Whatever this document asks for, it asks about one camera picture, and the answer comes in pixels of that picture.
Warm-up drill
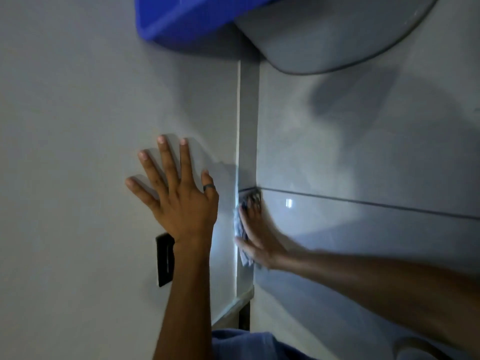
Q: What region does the person's left forearm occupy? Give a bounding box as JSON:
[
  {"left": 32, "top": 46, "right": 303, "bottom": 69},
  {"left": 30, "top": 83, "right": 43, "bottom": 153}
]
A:
[{"left": 153, "top": 236, "right": 215, "bottom": 360}]

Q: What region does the person's blue clothing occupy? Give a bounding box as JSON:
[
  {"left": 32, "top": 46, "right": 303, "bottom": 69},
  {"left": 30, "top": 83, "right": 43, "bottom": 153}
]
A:
[{"left": 211, "top": 329, "right": 316, "bottom": 360}]

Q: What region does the person's right forearm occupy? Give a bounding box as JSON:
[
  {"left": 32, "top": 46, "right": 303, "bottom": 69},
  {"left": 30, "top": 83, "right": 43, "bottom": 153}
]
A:
[{"left": 277, "top": 247, "right": 480, "bottom": 360}]

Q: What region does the person's right hand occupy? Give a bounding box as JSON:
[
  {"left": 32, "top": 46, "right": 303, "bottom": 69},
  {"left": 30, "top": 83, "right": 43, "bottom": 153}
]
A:
[{"left": 234, "top": 194, "right": 289, "bottom": 270}]

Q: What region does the grey rounded toilet bowl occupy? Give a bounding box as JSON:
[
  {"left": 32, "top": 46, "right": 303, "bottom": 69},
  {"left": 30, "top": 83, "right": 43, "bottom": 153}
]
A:
[{"left": 233, "top": 0, "right": 440, "bottom": 76}]

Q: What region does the light blue cleaning cloth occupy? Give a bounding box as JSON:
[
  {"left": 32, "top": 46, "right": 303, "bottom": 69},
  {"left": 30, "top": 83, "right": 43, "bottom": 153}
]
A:
[{"left": 234, "top": 194, "right": 264, "bottom": 269}]

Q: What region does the black rectangular wall plate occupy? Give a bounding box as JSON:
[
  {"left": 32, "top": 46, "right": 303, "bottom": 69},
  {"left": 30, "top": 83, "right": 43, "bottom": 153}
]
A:
[{"left": 155, "top": 232, "right": 176, "bottom": 288}]

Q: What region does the person's left hand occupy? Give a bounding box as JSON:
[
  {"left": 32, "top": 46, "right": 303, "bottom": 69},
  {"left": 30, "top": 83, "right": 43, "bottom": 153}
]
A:
[{"left": 125, "top": 135, "right": 220, "bottom": 245}]

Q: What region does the blue plastic bin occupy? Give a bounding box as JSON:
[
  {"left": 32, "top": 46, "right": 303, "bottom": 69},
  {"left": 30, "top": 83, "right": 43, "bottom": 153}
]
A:
[{"left": 134, "top": 0, "right": 290, "bottom": 44}]

